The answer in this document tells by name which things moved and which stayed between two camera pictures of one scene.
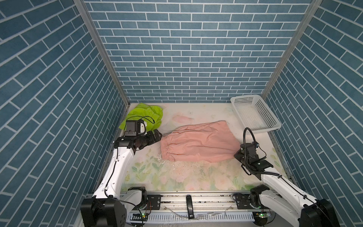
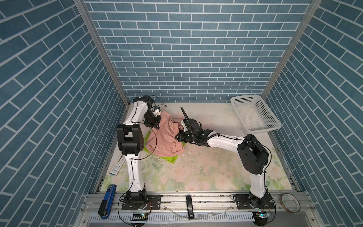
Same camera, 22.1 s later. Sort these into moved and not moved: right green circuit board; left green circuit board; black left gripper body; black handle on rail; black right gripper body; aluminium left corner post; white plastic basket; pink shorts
Moved: black left gripper body; pink shorts; black right gripper body
Not moved: right green circuit board; aluminium left corner post; black handle on rail; white plastic basket; left green circuit board
